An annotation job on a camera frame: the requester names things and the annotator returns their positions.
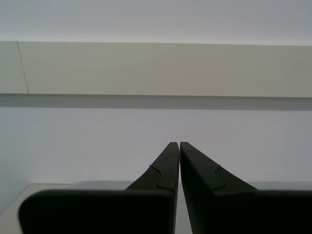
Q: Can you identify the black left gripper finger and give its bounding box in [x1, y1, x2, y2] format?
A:
[19, 142, 180, 234]
[179, 141, 312, 234]

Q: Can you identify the beige horizontal wall panel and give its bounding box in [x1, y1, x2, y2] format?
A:
[0, 40, 312, 98]

